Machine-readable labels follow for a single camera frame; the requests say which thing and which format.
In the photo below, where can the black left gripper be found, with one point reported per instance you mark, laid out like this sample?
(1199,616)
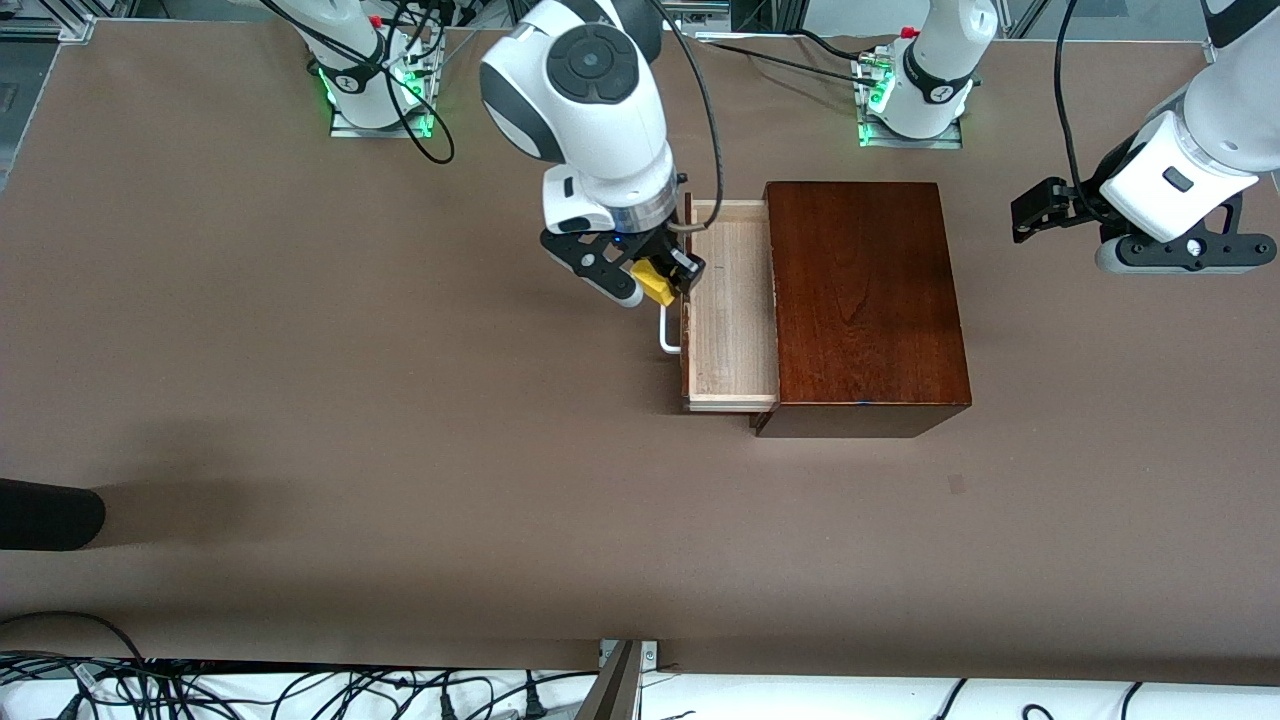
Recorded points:
(1083,203)

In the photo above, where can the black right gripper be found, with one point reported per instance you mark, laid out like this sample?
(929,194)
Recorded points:
(664,245)

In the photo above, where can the yellow cube block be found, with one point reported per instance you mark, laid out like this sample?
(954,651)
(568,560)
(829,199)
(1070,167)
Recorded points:
(655,285)

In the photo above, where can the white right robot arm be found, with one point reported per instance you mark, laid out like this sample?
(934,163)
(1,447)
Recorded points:
(600,130)

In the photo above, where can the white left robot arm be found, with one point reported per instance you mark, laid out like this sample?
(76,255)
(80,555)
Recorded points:
(1150,190)

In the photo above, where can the dark brown wooden cabinet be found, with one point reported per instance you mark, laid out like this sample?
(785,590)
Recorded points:
(870,320)

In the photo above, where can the white connector strip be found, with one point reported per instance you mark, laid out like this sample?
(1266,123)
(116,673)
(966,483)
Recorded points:
(700,15)

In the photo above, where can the grey metal beam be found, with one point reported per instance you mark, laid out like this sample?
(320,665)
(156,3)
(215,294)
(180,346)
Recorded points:
(615,690)

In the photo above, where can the black power plug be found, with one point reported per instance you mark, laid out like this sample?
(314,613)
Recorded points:
(533,705)

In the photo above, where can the black cylindrical object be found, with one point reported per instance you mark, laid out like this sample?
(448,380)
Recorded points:
(50,515)

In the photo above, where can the silver metal bracket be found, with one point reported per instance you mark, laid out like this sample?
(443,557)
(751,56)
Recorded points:
(650,655)

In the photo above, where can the aluminium frame profile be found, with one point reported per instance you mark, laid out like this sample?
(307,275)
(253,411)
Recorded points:
(75,30)

